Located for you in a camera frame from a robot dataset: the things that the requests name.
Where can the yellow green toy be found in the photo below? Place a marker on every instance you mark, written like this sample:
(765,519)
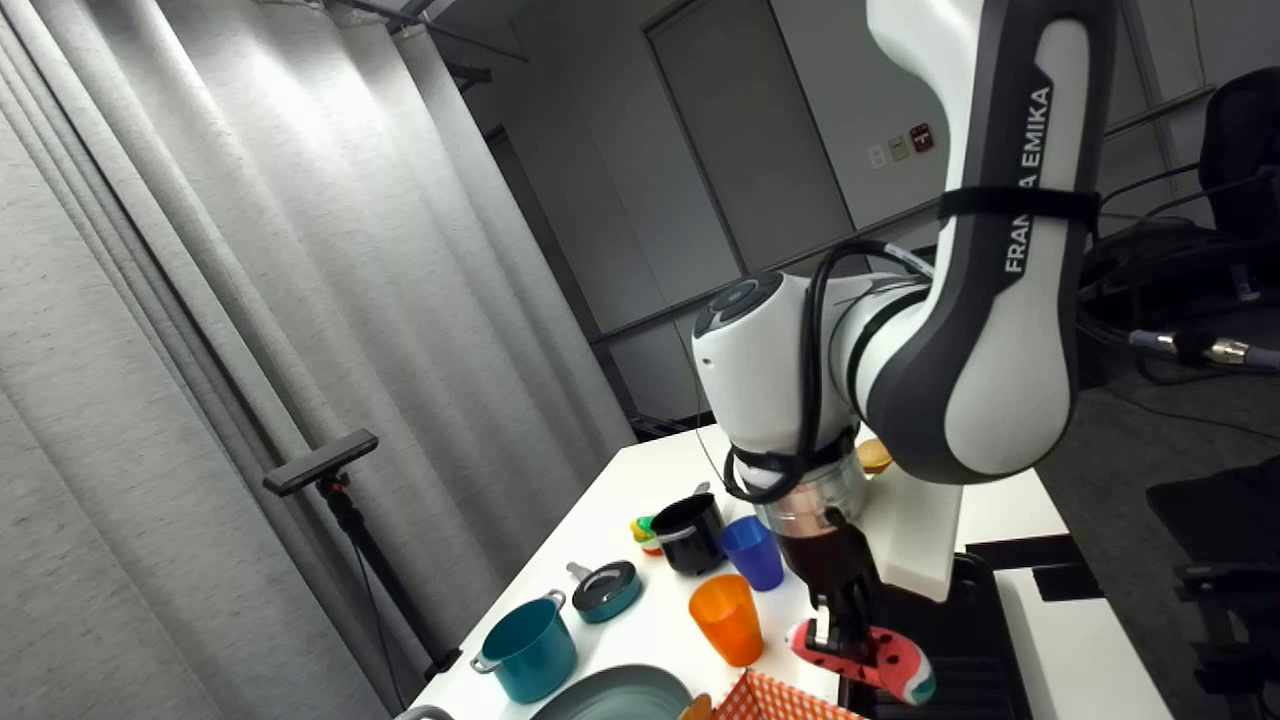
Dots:
(644,538)

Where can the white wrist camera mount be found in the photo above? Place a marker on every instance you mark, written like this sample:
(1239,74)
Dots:
(922,532)

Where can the black toy pot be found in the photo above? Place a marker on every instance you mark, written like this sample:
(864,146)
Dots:
(690,538)

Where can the orange plastic cup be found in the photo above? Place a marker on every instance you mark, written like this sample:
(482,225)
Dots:
(731,624)

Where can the black camera tripod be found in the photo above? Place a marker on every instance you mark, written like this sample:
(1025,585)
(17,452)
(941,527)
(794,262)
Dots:
(383,573)

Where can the teal toy pot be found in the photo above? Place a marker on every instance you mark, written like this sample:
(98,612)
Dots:
(530,654)

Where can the watermelon slice plush toy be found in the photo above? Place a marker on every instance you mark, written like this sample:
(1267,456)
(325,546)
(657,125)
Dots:
(901,667)

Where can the dark teal small bowl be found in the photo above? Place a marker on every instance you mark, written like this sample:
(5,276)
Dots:
(607,592)

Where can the tan round cookie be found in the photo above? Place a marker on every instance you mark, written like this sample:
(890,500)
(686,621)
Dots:
(875,456)

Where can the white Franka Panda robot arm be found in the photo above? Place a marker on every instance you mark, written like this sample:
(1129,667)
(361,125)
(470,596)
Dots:
(986,335)

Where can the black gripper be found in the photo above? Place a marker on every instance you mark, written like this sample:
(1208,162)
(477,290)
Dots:
(832,565)

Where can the black plastic tray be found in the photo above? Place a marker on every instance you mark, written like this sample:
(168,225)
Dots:
(974,643)

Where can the black camera bar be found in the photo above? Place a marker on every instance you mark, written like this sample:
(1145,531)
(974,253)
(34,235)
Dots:
(323,461)

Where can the grey-teal plate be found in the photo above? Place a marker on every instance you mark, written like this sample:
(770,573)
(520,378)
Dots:
(615,699)

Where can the blue plastic cup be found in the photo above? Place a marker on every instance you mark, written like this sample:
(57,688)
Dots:
(759,553)

